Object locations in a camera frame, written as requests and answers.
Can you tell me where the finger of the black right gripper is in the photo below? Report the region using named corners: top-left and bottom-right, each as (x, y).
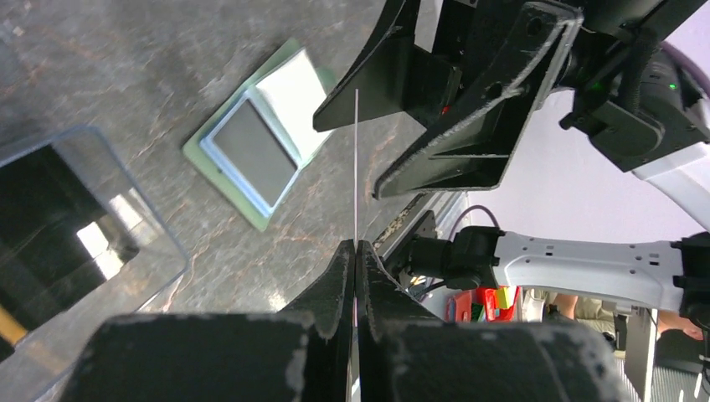
top-left (312, 1), bottom-right (462, 132)

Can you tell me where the clear tray with cards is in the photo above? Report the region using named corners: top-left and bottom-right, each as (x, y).
top-left (1, 126), bottom-right (188, 401)

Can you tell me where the red card holder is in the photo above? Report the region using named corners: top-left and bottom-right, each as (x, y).
top-left (445, 286), bottom-right (521, 322)

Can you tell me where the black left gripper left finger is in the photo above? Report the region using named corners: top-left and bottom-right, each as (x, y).
top-left (61, 240), bottom-right (355, 401)

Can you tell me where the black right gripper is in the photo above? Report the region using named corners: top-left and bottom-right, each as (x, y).
top-left (373, 1), bottom-right (677, 199)

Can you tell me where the green card holder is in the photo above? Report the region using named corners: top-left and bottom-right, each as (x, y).
top-left (182, 39), bottom-right (335, 231)

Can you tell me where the thin white credit card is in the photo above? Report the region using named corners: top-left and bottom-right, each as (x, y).
top-left (353, 88), bottom-right (360, 328)

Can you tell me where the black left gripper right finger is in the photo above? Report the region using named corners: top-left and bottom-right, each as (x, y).
top-left (356, 240), bottom-right (629, 401)

